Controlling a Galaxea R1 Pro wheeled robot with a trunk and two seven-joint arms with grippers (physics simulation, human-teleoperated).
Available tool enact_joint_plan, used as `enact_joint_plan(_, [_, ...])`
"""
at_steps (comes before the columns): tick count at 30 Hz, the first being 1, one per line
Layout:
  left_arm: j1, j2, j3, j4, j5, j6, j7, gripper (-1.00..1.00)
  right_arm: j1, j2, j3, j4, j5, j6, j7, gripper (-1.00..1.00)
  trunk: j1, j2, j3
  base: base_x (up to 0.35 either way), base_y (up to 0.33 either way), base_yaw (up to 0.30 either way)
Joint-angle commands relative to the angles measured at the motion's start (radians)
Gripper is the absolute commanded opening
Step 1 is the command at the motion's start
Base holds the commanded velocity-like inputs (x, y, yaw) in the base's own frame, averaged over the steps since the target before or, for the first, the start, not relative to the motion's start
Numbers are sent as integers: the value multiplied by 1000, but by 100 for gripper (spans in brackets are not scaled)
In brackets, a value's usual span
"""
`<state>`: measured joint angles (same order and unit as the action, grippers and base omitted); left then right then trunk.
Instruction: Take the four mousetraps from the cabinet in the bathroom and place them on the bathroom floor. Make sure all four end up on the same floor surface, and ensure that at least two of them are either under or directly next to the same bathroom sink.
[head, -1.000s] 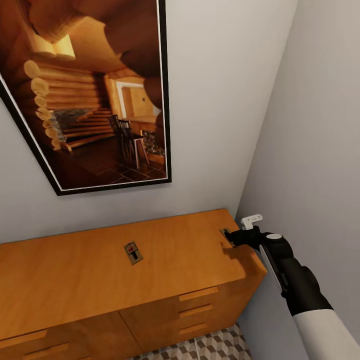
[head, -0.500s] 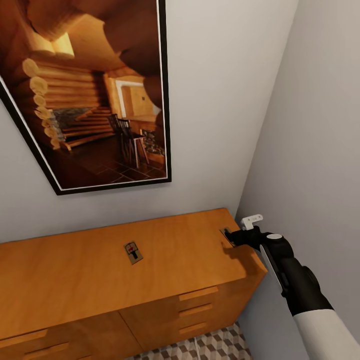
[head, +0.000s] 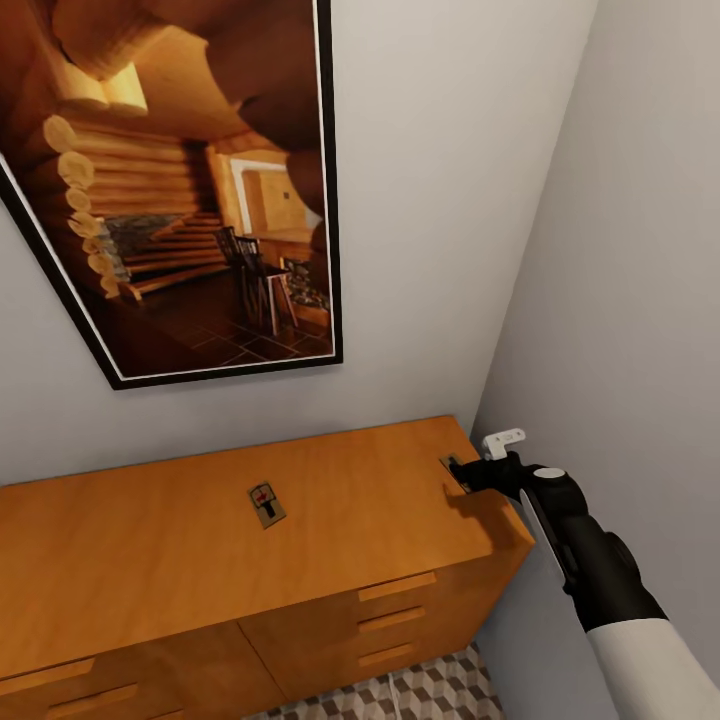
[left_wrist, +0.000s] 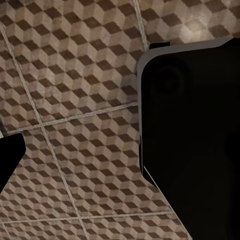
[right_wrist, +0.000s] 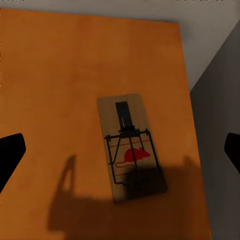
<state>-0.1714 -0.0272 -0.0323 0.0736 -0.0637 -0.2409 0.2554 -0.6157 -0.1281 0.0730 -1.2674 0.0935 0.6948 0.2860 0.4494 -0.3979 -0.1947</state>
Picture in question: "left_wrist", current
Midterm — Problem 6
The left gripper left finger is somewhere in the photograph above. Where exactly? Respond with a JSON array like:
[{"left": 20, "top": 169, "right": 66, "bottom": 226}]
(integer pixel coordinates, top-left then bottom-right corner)
[{"left": 0, "top": 133, "right": 26, "bottom": 193}]

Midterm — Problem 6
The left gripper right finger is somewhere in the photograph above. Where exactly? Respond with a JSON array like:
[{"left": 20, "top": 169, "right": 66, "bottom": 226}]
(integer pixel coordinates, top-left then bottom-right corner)
[{"left": 224, "top": 133, "right": 240, "bottom": 173}]

